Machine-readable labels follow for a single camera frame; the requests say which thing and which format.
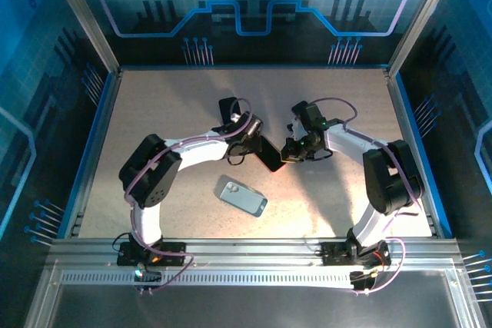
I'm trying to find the black smartphone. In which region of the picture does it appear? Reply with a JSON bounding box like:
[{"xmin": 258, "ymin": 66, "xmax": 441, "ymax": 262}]
[
  {"xmin": 218, "ymin": 97, "xmax": 242, "ymax": 124},
  {"xmin": 255, "ymin": 136, "xmax": 288, "ymax": 174}
]

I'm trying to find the blue-grey phone case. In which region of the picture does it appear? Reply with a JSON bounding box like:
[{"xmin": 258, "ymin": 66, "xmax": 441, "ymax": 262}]
[{"xmin": 218, "ymin": 181, "xmax": 268, "ymax": 218}]

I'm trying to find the thin blue table edge strip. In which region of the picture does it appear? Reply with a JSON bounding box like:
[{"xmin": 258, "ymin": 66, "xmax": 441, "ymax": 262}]
[{"xmin": 117, "ymin": 63, "xmax": 390, "ymax": 72}]

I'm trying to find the small controller box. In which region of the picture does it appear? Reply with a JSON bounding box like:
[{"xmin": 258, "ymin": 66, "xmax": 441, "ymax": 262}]
[
  {"xmin": 132, "ymin": 264, "xmax": 162, "ymax": 290},
  {"xmin": 348, "ymin": 268, "xmax": 380, "ymax": 293}
]

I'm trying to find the dark steel plate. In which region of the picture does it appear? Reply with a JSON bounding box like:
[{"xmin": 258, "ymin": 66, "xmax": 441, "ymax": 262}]
[{"xmin": 48, "ymin": 283, "xmax": 462, "ymax": 328}]

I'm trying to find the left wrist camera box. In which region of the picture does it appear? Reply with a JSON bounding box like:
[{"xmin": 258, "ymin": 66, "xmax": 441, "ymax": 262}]
[{"xmin": 236, "ymin": 111, "xmax": 264, "ymax": 137}]

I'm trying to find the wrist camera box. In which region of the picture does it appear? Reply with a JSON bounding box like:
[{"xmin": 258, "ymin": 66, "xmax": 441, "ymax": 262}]
[
  {"xmin": 291, "ymin": 101, "xmax": 327, "ymax": 129},
  {"xmin": 236, "ymin": 111, "xmax": 264, "ymax": 137}
]

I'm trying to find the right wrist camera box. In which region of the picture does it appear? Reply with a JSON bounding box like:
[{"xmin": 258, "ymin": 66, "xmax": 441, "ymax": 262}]
[{"xmin": 291, "ymin": 101, "xmax": 327, "ymax": 129}]

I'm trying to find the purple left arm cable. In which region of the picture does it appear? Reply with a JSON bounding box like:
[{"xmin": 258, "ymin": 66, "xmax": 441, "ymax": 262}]
[{"xmin": 123, "ymin": 97, "xmax": 254, "ymax": 295}]

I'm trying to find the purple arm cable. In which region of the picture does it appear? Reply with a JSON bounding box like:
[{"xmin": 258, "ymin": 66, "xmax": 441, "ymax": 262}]
[
  {"xmin": 123, "ymin": 97, "xmax": 254, "ymax": 295},
  {"xmin": 313, "ymin": 97, "xmax": 424, "ymax": 297}
]

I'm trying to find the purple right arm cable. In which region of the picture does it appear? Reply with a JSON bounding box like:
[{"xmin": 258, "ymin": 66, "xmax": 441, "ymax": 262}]
[{"xmin": 313, "ymin": 97, "xmax": 424, "ymax": 297}]

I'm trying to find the aluminium side rail blue trim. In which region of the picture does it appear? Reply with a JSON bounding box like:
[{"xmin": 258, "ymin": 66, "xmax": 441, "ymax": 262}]
[
  {"xmin": 57, "ymin": 68, "xmax": 124, "ymax": 239},
  {"xmin": 384, "ymin": 68, "xmax": 455, "ymax": 239}
]

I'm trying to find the wide aluminium frame rail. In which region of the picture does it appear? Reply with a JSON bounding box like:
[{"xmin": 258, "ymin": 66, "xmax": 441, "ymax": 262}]
[{"xmin": 45, "ymin": 237, "xmax": 468, "ymax": 272}]

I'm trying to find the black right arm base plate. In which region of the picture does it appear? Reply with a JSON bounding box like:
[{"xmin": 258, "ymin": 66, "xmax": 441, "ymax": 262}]
[{"xmin": 320, "ymin": 240, "xmax": 392, "ymax": 267}]

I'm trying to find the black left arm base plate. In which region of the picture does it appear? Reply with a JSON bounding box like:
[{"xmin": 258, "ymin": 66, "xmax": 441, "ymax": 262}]
[{"xmin": 116, "ymin": 240, "xmax": 188, "ymax": 267}]

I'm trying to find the slotted metal cable duct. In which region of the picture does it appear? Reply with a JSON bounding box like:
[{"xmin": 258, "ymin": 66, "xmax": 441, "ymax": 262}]
[{"xmin": 60, "ymin": 270, "xmax": 357, "ymax": 287}]

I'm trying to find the aluminium frame post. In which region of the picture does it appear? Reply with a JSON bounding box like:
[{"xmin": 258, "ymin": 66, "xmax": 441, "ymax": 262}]
[
  {"xmin": 386, "ymin": 0, "xmax": 462, "ymax": 78},
  {"xmin": 42, "ymin": 0, "xmax": 123, "ymax": 75}
]

